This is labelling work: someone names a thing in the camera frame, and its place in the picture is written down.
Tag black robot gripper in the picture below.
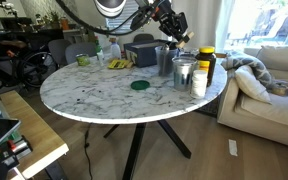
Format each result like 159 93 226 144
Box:
157 9 190 45

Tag clear plastic cup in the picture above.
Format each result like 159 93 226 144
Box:
154 45 179 78

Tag silver metal cup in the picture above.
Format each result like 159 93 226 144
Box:
171 55 199 92

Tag silver spoon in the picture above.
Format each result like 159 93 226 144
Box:
160 43 172 76

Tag white curtain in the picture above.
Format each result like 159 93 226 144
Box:
171 0 235 53

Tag grey upholstered chair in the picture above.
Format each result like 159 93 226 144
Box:
47 38 73 68
132 33 155 44
64 41 98 65

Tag amber jar yellow lid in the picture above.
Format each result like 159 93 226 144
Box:
195 45 218 88

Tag white plastic pill bottle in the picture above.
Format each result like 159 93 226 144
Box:
190 69 209 100

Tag white window blinds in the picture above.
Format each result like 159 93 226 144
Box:
105 6 144 33

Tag green round lid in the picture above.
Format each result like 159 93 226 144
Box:
130 79 151 91

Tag white bottle tan cap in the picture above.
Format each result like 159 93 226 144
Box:
110 37 122 60

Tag grey patterned blanket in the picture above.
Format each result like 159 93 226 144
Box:
221 50 285 94

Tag dark door mat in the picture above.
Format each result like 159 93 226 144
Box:
196 96 222 118

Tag green glass bottle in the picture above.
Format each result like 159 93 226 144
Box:
94 35 105 63

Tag small clear white-capped bottle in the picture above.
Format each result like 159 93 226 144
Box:
97 50 105 67

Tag white pillow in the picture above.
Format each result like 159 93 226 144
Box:
234 64 272 104

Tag orange bottle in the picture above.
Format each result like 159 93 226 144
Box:
60 16 70 31

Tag beige sofa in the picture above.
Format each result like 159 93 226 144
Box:
216 44 288 152

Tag white paper scrap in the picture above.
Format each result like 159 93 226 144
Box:
228 138 239 157

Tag black table base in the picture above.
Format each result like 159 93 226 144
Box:
103 119 192 180

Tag potted green plant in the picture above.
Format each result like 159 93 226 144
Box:
48 10 62 29

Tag dark bicycle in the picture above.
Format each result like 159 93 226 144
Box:
0 28 59 90

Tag light wooden bench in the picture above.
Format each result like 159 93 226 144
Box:
0 89 70 180

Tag white bag green handles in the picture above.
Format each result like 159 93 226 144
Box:
87 29 117 51

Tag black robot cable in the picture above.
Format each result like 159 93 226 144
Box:
54 0 145 37

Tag black floor cable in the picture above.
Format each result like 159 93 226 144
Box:
83 123 94 180

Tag black red camera clamp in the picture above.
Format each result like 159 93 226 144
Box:
0 134 34 171

